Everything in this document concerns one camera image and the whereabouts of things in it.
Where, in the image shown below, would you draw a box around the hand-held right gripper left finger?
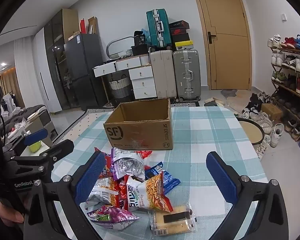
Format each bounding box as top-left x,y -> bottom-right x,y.
24,151 -> 108,240

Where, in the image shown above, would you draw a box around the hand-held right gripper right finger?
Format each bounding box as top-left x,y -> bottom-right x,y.
206,151 -> 290,240

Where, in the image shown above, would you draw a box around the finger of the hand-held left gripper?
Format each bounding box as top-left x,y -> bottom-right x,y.
11,139 -> 75,183
2,128 -> 48,155

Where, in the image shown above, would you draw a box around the silver orange chips packet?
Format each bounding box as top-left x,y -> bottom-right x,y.
86,177 -> 120,207

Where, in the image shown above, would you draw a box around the red cookie packet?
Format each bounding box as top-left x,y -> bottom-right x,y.
94,147 -> 114,179

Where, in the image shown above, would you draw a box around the red snack packet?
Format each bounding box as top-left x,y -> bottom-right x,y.
114,174 -> 130,208

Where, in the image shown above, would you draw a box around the purple silver snack packet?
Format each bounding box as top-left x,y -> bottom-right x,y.
111,147 -> 146,180

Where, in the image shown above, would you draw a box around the purple green snack packet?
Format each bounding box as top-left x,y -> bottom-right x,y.
86,204 -> 140,232

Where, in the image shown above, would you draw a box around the blue cookie packet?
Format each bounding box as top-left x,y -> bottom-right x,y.
144,162 -> 181,194

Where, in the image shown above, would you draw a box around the red white clear packet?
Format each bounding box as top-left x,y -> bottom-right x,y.
136,150 -> 153,159

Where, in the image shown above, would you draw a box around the orange sticks snack packet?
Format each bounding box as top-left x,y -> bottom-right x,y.
126,172 -> 174,213

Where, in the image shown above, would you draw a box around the brown cardboard box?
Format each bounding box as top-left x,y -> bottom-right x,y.
103,98 -> 174,150

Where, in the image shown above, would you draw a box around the clear cake packet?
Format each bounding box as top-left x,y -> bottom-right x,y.
149,202 -> 197,237

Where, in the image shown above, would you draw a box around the person's left hand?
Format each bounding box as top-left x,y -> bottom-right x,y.
0,202 -> 24,223

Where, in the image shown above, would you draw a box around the grey sofa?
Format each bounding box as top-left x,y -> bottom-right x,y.
0,104 -> 58,155

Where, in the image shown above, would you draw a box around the round beige stool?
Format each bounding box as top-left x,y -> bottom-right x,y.
237,117 -> 265,145

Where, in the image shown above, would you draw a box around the brown curtain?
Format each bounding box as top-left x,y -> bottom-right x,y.
0,67 -> 25,108

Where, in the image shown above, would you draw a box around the white wardrobe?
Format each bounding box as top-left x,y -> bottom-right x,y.
32,27 -> 63,113

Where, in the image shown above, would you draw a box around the pile of shoes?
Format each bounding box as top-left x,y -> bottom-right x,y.
241,92 -> 285,158

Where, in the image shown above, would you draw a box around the white sheer curtain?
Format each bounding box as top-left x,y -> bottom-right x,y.
14,36 -> 40,110

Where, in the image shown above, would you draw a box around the beige slippers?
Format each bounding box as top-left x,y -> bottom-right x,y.
204,97 -> 225,107

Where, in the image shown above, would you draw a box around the grey brown rug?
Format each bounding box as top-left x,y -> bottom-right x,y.
220,89 -> 253,113

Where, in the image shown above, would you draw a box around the small cardboard box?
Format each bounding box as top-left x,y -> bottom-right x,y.
261,103 -> 283,122

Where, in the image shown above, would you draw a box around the dark glass cabinet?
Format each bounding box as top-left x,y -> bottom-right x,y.
44,9 -> 79,110

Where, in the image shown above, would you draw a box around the woven laundry basket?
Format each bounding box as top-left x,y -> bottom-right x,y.
108,74 -> 132,99

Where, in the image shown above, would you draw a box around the black refrigerator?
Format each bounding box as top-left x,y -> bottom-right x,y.
64,33 -> 108,110

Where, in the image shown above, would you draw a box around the silver suitcase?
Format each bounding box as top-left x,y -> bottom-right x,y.
173,49 -> 202,102

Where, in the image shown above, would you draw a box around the white drawer desk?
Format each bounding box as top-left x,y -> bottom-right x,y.
93,54 -> 157,100

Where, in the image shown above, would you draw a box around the beige suitcase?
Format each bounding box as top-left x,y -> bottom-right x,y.
150,50 -> 177,100

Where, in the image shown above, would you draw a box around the wooden door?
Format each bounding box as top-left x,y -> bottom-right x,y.
191,0 -> 252,90

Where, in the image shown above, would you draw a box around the folded cardboard sheets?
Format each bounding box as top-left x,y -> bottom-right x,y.
87,17 -> 98,35

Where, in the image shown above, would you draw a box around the black storage box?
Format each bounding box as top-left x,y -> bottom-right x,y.
131,45 -> 150,55

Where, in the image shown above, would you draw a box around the black bag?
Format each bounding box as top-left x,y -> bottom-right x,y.
134,31 -> 148,47

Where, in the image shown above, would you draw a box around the yellow black shoe box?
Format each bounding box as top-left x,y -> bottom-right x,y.
172,41 -> 193,52

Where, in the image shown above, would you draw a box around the wooden shoe rack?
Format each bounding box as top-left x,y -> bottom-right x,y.
267,34 -> 300,140

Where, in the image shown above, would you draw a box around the red logo shoe box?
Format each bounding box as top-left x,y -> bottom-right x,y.
170,28 -> 190,36

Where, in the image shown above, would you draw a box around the teal suitcase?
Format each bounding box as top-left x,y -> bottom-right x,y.
146,9 -> 173,49

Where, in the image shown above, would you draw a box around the grey arched metal frame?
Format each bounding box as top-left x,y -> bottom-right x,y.
106,36 -> 135,59

